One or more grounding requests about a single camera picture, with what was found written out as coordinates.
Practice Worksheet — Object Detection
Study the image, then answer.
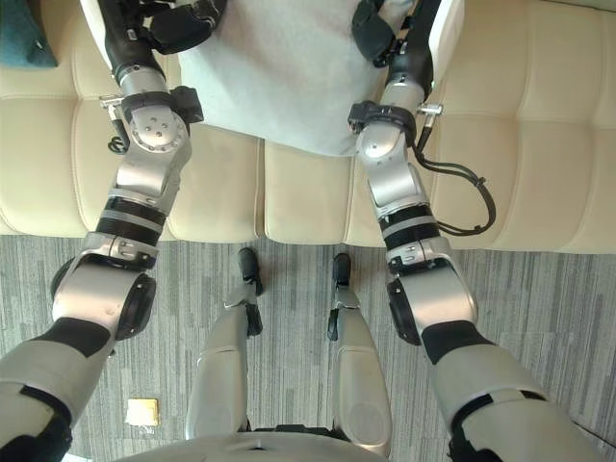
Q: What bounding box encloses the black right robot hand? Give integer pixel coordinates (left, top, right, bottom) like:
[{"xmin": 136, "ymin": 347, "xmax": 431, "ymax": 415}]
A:
[{"xmin": 350, "ymin": 0, "xmax": 463, "ymax": 91}]

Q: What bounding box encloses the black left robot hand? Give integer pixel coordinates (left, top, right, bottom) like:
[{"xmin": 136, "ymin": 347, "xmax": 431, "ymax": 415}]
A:
[{"xmin": 79, "ymin": 0, "xmax": 228, "ymax": 77}]

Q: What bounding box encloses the light grey square cushion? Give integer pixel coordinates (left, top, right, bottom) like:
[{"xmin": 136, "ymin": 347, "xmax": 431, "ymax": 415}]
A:
[{"xmin": 176, "ymin": 0, "xmax": 387, "ymax": 158}]

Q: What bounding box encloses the dark teal cushion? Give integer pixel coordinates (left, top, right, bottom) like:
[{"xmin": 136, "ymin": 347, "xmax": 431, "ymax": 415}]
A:
[{"xmin": 0, "ymin": 0, "xmax": 60, "ymax": 69}]

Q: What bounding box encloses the cream leather sofa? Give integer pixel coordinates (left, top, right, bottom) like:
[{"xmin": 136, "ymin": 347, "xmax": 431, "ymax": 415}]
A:
[{"xmin": 0, "ymin": 0, "xmax": 616, "ymax": 255}]

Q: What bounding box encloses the dark right robot foot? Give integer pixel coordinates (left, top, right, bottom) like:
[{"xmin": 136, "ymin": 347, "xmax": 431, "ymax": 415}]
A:
[{"xmin": 332, "ymin": 252, "xmax": 353, "ymax": 286}]

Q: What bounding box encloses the dark robot foot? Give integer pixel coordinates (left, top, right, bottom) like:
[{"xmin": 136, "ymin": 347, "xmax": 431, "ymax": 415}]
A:
[
  {"xmin": 236, "ymin": 246, "xmax": 266, "ymax": 296},
  {"xmin": 332, "ymin": 252, "xmax": 353, "ymax": 286}
]

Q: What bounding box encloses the dark left robot foot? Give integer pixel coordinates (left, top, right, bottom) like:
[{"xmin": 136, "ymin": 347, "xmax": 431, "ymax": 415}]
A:
[{"xmin": 236, "ymin": 246, "xmax": 266, "ymax": 296}]

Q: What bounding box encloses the silver left robot leg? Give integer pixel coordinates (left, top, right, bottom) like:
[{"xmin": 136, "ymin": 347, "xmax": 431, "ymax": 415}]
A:
[{"xmin": 184, "ymin": 281, "xmax": 265, "ymax": 447}]

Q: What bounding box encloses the silver robot leg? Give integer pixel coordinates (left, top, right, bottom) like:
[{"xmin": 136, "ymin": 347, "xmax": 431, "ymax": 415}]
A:
[
  {"xmin": 326, "ymin": 281, "xmax": 395, "ymax": 458},
  {"xmin": 184, "ymin": 281, "xmax": 265, "ymax": 447}
]

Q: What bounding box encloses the silver right robot leg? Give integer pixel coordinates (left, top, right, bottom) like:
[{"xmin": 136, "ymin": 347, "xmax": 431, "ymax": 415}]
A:
[{"xmin": 326, "ymin": 281, "xmax": 395, "ymax": 458}]

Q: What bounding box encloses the yellow square floor marker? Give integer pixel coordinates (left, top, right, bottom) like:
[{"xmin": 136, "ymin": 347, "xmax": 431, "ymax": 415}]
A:
[{"xmin": 125, "ymin": 397, "xmax": 162, "ymax": 427}]

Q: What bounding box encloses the silver robot torso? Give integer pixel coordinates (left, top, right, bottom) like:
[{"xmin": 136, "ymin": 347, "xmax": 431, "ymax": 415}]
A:
[{"xmin": 109, "ymin": 423, "xmax": 454, "ymax": 462}]

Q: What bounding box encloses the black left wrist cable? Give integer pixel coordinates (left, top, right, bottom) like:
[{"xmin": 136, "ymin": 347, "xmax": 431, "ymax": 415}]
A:
[{"xmin": 104, "ymin": 98, "xmax": 130, "ymax": 156}]

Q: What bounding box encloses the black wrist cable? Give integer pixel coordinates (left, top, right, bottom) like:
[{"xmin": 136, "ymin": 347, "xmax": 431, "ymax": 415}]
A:
[
  {"xmin": 104, "ymin": 98, "xmax": 130, "ymax": 156},
  {"xmin": 414, "ymin": 109, "xmax": 498, "ymax": 238}
]

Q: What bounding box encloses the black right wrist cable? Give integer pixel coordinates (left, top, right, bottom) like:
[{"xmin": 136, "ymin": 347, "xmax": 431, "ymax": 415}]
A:
[{"xmin": 414, "ymin": 109, "xmax": 498, "ymax": 238}]

